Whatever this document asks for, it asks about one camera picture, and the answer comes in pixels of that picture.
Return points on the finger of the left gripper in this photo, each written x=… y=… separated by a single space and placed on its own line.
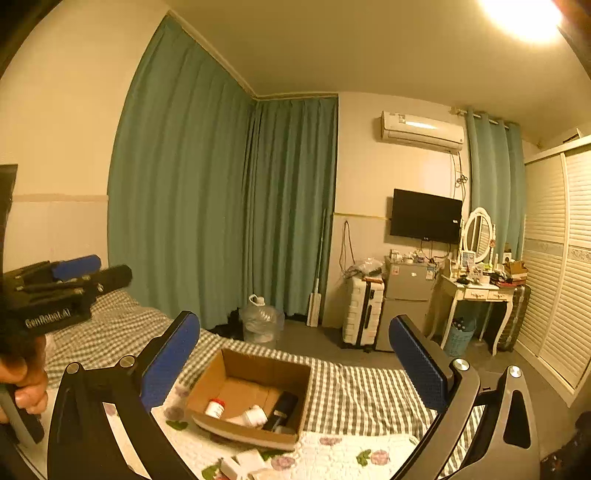
x=52 y=274
x=113 y=278

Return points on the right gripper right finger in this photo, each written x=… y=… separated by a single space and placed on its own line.
x=505 y=445

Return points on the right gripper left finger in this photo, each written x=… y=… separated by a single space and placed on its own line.
x=81 y=443

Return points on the white power adapter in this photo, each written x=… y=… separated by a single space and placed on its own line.
x=231 y=469

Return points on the white small box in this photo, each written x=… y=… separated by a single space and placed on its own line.
x=250 y=461

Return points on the person's left hand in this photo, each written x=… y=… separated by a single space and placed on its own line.
x=29 y=376

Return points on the white louvered wardrobe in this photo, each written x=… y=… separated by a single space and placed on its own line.
x=555 y=335

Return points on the floral white quilt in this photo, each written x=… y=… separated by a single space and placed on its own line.
x=316 y=456

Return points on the large green curtain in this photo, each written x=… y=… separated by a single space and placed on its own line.
x=215 y=195

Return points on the blue waste basket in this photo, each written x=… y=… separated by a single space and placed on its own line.
x=461 y=333

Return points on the white bottle red cap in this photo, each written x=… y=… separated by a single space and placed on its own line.
x=215 y=408

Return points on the clear water jug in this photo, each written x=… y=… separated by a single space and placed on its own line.
x=262 y=324

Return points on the dark striped suitcase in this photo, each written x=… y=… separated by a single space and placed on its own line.
x=513 y=327

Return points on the brown cardboard box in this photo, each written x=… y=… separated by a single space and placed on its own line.
x=241 y=380

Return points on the white dressing table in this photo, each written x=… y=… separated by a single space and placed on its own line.
x=448 y=296

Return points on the grey checked bed sheet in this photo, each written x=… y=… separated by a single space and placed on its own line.
x=345 y=400

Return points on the white plastic bottle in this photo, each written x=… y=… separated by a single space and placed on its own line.
x=254 y=417

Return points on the silver mini fridge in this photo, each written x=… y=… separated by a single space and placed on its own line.
x=408 y=290

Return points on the white mop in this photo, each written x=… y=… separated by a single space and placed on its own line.
x=315 y=298

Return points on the black rectangular device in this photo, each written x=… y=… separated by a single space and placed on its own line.
x=281 y=412

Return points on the white suitcase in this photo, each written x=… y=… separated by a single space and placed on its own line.
x=361 y=325

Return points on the white oval vanity mirror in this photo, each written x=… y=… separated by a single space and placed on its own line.
x=479 y=235

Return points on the small green window curtain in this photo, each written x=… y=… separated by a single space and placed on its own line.
x=497 y=178

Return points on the white air conditioner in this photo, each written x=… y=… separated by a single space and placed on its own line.
x=422 y=132

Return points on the ceiling lamp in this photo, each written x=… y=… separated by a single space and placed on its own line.
x=531 y=21

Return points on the black wall television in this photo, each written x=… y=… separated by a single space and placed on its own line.
x=426 y=217

